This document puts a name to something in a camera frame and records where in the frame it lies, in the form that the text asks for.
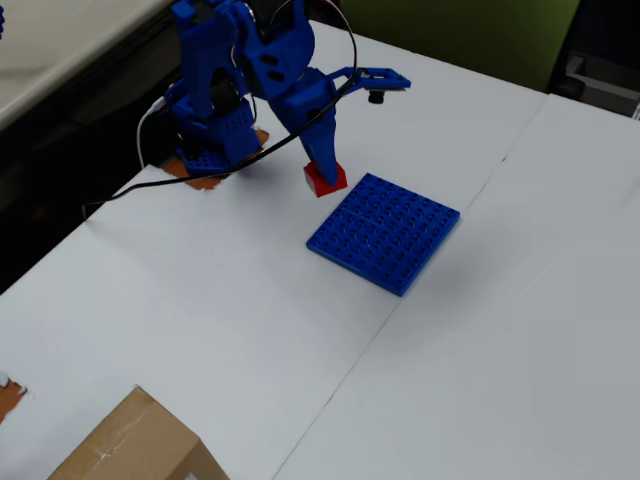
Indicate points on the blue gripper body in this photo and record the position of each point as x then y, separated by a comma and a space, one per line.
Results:
306, 104

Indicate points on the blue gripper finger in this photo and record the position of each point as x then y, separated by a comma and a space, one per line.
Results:
322, 150

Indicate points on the red 2x2 toy block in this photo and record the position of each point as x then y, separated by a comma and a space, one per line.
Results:
315, 182

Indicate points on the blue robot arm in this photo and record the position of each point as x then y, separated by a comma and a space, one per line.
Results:
200, 60

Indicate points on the blue 8x8 studded plate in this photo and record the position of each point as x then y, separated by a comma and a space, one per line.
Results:
385, 235

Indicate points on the beige side table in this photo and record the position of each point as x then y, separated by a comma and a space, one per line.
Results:
50, 50

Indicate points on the grey storage box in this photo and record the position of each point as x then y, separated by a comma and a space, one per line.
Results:
605, 85

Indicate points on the blue studded toy piece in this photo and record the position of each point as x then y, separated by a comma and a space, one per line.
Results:
1, 22

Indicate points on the brown cardboard box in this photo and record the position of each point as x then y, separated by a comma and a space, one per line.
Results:
135, 440

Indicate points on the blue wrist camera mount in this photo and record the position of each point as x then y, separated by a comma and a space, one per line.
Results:
376, 96

